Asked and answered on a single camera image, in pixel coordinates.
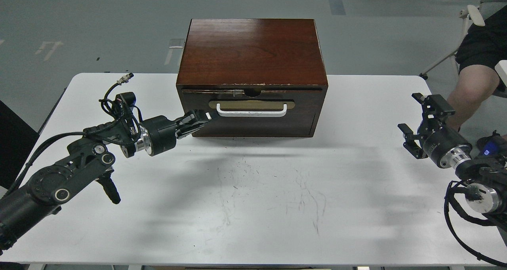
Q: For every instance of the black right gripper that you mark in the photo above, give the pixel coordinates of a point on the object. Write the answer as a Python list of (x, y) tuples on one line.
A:
[(443, 145)]

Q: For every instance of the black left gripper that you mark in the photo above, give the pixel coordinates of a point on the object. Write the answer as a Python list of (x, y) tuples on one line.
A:
[(159, 135)]

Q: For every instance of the wooden drawer with white handle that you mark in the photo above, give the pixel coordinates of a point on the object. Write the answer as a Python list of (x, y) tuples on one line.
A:
[(272, 113)]

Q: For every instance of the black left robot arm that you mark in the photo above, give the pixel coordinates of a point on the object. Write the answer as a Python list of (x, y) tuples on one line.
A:
[(25, 205)]

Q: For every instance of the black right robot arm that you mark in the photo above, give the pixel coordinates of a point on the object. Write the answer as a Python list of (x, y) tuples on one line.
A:
[(482, 197)]

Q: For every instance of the dark wooden cabinet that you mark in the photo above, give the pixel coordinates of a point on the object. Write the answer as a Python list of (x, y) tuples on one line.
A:
[(252, 55)]

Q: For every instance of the seated person in black shorts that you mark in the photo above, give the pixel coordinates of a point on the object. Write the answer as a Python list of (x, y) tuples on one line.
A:
[(475, 84)]

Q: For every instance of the white chair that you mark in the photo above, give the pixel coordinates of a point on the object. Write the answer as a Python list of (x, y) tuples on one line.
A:
[(459, 40)]

